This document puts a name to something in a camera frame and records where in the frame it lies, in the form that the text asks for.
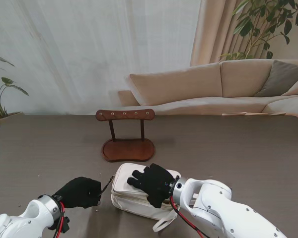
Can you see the grey sofa cushion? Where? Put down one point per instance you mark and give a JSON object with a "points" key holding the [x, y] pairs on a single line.
{"points": [[280, 79]]}

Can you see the tall dark-leaved house plant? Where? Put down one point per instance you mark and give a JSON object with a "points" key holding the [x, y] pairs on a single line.
{"points": [[245, 26]]}

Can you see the beige curtain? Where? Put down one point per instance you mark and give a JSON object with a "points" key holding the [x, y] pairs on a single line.
{"points": [[211, 32]]}

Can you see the beige sofa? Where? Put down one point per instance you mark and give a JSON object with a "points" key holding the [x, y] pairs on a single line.
{"points": [[188, 84]]}

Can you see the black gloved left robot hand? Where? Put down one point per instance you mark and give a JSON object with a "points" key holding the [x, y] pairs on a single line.
{"points": [[79, 193]]}

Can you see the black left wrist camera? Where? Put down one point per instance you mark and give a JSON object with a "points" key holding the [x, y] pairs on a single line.
{"points": [[64, 224]]}

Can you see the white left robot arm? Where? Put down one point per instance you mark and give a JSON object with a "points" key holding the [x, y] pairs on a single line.
{"points": [[27, 220]]}

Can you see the potted broad-leaf plant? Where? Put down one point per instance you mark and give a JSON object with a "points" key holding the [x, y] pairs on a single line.
{"points": [[7, 116]]}

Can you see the white sheer curtain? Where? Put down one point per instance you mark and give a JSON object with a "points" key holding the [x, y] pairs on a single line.
{"points": [[89, 49]]}

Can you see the white leather handbag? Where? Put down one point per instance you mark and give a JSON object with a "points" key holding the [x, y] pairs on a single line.
{"points": [[121, 176]]}

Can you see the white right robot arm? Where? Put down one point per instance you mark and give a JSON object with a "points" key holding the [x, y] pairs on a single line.
{"points": [[226, 213]]}

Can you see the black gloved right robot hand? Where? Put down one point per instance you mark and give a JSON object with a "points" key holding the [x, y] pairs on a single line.
{"points": [[156, 183]]}

